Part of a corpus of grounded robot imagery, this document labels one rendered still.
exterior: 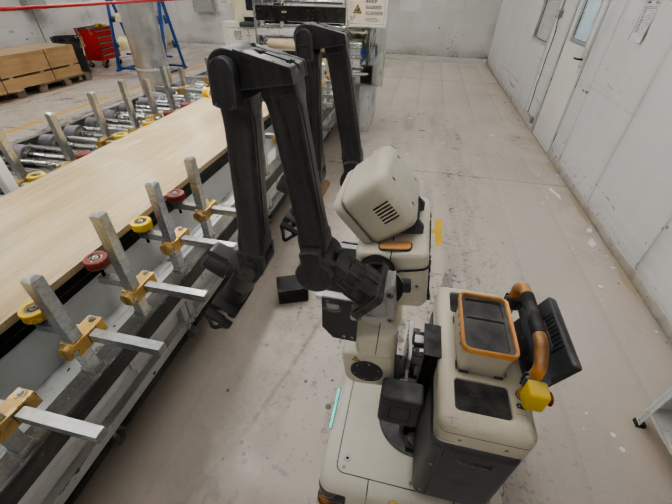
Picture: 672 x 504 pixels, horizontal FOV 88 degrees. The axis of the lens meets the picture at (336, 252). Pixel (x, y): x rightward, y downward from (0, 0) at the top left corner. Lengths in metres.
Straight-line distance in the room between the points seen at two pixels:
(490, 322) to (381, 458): 0.70
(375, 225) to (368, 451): 1.00
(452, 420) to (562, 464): 1.11
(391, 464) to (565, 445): 0.94
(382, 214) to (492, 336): 0.53
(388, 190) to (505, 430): 0.69
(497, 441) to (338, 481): 0.64
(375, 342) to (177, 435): 1.23
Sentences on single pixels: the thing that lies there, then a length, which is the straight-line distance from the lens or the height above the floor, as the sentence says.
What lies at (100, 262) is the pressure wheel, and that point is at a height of 0.90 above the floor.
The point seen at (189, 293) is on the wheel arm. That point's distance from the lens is 1.35.
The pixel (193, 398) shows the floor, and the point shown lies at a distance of 2.07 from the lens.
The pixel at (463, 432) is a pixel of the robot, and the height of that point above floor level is 0.78.
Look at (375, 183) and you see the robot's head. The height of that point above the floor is 1.37.
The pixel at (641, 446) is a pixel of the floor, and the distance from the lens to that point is 2.36.
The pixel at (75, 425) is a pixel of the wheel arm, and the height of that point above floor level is 0.83.
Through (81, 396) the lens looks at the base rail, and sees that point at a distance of 1.37.
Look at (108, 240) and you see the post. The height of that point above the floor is 1.05.
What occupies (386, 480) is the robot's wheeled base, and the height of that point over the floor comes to 0.28.
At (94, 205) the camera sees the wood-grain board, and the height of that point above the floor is 0.90.
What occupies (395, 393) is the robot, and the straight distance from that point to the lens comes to 1.11.
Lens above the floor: 1.70
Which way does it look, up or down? 38 degrees down
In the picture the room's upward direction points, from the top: 1 degrees clockwise
